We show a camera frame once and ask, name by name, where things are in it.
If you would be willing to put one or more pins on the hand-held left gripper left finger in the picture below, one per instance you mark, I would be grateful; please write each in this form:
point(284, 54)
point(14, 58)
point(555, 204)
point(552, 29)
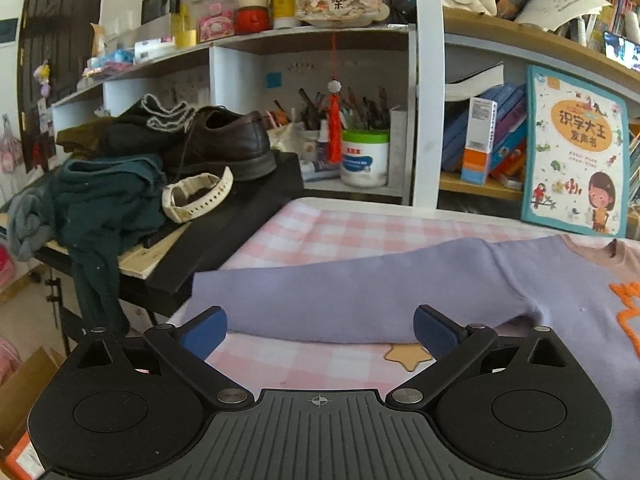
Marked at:
point(205, 332)

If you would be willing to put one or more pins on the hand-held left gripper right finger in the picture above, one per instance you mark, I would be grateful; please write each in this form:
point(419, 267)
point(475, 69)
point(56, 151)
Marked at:
point(437, 335)

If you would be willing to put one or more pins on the purple and pink sweater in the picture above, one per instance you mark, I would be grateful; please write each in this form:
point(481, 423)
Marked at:
point(350, 290)

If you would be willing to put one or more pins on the wooden board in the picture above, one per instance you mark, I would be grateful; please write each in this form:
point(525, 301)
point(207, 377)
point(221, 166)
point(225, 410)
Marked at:
point(145, 262)

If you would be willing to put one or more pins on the black case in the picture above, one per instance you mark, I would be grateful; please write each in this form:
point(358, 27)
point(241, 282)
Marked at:
point(235, 230)

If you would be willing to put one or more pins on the cream wrist watch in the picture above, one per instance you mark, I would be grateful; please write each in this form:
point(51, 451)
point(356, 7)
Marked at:
point(172, 205)

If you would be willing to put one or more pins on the dark green garment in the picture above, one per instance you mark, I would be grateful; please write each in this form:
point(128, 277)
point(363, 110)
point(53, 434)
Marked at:
point(100, 210)

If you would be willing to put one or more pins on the white tub with green lid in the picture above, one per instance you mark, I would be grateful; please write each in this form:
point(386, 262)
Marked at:
point(365, 162)

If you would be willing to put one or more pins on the brown leather shoe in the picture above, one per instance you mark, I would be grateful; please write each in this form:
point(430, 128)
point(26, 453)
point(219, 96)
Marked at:
point(225, 142)

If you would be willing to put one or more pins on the cardboard box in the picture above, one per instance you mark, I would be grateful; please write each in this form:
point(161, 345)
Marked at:
point(20, 410)

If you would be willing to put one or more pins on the grey cloth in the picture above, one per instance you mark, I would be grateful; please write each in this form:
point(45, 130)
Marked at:
point(25, 225)

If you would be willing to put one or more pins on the black knit garment white trim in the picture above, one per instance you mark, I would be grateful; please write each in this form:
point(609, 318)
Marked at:
point(130, 132)

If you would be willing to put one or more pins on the white and orange toothpaste box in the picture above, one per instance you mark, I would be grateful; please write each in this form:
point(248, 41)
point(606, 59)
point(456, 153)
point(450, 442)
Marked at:
point(477, 125)

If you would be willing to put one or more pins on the teal children's picture book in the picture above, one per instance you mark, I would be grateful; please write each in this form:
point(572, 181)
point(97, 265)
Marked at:
point(575, 160)

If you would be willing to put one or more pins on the white and wood bookshelf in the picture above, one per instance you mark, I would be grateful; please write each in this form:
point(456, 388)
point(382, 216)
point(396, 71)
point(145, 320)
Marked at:
point(425, 110)

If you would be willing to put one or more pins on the olive cloth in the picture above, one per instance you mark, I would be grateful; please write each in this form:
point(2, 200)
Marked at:
point(82, 135)

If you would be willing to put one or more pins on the red tassel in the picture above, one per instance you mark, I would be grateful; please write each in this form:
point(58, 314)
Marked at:
point(334, 125)

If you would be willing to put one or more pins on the stack of blue books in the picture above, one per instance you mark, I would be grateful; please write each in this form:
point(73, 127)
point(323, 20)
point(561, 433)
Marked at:
point(505, 110)

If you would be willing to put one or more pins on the bunch of pens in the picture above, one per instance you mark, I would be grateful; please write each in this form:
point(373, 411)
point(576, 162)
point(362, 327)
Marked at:
point(310, 110)

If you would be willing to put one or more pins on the white tissue pack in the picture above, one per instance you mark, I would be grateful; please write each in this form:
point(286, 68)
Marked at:
point(155, 50)

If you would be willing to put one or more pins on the pink printed box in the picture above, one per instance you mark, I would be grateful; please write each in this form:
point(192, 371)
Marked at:
point(217, 25)

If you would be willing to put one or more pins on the red ceramic jar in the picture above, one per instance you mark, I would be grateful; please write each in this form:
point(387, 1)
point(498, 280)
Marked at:
point(252, 15)

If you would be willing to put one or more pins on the black grid panel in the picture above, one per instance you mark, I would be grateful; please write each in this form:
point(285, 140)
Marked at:
point(55, 35)

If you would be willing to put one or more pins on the smartphone with lit screen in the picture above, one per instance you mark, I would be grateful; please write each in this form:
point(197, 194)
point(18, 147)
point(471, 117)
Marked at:
point(622, 52)

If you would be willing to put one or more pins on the yellow bottle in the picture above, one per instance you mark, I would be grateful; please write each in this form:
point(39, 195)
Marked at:
point(284, 2)

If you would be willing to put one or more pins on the white paper sheet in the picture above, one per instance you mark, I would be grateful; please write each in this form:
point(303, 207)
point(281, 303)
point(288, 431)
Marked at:
point(560, 0)

